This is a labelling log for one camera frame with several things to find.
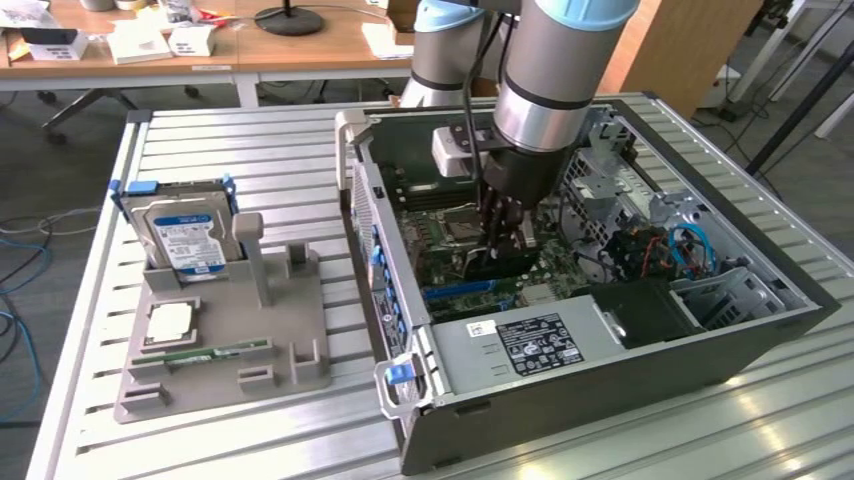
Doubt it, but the silver CPU chip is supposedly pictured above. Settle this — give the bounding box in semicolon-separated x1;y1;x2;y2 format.
143;302;198;344

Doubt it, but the white floor box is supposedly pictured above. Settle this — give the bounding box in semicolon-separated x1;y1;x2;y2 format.
711;63;745;109

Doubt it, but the silver metal drive cage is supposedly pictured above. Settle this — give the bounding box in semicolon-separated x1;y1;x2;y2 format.
565;144;672;254

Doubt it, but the brown cardboard box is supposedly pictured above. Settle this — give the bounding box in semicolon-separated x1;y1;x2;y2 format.
385;0;420;35

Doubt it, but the stack of papers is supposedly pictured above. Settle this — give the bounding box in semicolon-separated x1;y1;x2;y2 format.
0;0;53;29

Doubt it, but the orange wire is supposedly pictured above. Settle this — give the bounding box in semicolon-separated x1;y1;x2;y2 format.
637;234;669;279

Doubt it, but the grey plastic parts rack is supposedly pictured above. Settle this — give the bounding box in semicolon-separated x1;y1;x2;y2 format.
111;212;334;426

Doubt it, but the hard disk with blue caddy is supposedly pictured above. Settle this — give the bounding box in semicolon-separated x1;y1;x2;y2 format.
109;173;240;282

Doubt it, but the metal disk bay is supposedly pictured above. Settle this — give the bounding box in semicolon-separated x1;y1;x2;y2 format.
669;267;788;332

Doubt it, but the blue expansion slot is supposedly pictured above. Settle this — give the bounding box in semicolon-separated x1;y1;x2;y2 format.
422;280;498;301

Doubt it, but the black plastic shroud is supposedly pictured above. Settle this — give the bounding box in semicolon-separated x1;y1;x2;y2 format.
590;278;707;350

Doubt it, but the wooden cabinet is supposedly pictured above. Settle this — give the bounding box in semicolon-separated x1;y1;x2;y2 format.
592;0;765;119

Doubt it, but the white table frame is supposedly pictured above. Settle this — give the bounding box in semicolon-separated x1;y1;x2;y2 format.
725;0;854;140

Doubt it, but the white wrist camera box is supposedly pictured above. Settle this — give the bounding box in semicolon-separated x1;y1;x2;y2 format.
429;127;492;177

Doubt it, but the open black PC case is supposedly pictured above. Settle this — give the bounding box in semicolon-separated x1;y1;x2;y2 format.
332;97;843;476

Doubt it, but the green RAM stick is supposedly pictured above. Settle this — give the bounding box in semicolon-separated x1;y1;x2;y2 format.
131;339;272;366

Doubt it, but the silver chipset heatsink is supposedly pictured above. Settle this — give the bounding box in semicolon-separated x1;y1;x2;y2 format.
517;285;560;305

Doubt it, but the black lamp base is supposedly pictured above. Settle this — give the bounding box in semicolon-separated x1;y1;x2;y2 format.
252;0;326;37

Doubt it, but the grey power supply unit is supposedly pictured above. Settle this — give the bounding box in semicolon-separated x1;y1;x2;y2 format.
425;293;632;396

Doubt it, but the white printed box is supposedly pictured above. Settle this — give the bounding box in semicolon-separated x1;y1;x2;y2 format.
165;24;216;57

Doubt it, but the white book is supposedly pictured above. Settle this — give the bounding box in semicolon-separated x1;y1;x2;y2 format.
361;22;414;61

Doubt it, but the white open box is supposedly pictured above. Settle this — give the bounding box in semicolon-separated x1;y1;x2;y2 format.
105;19;173;65

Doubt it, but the white box with black lid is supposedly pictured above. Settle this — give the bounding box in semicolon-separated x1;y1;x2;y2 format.
18;27;89;62

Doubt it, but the grey floor cable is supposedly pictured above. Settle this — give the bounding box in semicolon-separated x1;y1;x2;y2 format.
0;205;102;239

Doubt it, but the black chair base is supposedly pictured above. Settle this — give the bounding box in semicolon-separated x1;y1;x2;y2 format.
35;84;201;146

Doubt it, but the black Nvidia graphics card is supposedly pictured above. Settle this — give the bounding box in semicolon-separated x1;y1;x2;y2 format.
456;242;542;284

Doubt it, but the green motherboard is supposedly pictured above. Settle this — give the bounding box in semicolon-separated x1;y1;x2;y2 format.
392;179;594;324

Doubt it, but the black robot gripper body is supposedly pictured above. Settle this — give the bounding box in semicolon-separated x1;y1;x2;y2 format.
480;144;576;209

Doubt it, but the blue wire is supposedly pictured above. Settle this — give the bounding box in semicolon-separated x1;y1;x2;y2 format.
665;224;720;276

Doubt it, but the black stand pole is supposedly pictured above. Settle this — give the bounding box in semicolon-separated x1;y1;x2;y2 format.
744;49;854;176

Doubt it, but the CPU socket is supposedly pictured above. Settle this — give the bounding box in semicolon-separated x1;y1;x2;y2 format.
436;205;485;242

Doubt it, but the wooden office desk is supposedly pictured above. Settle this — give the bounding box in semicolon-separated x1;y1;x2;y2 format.
0;0;241;109
232;0;501;109

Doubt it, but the blue floor cable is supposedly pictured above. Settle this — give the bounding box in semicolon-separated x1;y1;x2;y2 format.
0;234;53;427

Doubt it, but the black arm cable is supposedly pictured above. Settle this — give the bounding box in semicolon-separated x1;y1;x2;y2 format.
461;9;518;201

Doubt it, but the RAM slot bank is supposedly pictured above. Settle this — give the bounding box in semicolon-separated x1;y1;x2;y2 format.
392;167;482;211

